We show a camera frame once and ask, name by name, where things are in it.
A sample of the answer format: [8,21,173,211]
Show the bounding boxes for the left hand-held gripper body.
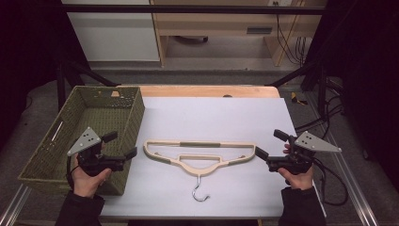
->
[67,126,126,177]

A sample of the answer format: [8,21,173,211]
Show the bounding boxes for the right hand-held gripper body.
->
[266,130,343,175]

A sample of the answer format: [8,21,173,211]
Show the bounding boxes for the green woven basket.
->
[18,85,146,196]

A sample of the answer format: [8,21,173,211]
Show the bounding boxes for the person's right hand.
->
[277,143,314,191]

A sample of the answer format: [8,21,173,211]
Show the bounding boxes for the person's left hand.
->
[71,153,113,199]

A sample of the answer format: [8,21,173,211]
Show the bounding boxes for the yellow and black clip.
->
[290,91,309,106]

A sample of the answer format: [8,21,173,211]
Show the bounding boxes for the white table cover sheet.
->
[100,96,327,219]

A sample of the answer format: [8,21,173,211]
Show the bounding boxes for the black metal stand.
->
[56,59,120,111]
[266,60,329,120]

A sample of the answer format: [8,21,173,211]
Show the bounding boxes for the white cabinet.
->
[61,0,161,62]

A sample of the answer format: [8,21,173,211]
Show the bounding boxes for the black curtain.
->
[305,0,399,191]
[0,0,90,152]

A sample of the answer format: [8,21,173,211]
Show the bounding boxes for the light wooden desk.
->
[150,0,328,68]

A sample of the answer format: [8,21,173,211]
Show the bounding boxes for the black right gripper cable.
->
[312,158,350,207]

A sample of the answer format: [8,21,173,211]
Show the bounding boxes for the black floor cables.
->
[295,77,346,134]

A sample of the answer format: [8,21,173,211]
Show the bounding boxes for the aluminium rail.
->
[305,90,381,226]
[0,184,33,226]

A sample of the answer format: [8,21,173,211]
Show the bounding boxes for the black cables under desk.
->
[275,1,312,67]

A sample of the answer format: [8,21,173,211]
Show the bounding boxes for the black horizontal frame bar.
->
[60,4,327,16]

